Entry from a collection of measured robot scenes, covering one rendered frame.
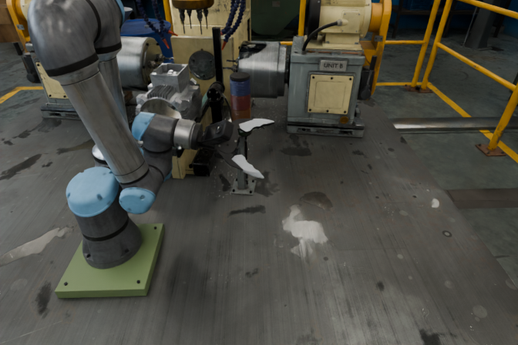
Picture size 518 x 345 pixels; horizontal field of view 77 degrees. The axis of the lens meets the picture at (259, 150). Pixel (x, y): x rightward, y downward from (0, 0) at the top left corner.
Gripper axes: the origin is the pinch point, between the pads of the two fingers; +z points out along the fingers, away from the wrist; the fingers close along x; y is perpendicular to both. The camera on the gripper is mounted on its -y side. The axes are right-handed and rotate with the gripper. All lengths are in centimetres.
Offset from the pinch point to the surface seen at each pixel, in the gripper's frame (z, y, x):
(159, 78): -42, 26, -25
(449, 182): 143, 155, -44
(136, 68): -62, 51, -38
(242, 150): -8.0, 22.2, -3.8
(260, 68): -8, 42, -45
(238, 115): -10.7, 11.6, -11.5
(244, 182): -5.4, 32.2, 4.9
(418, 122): 144, 209, -112
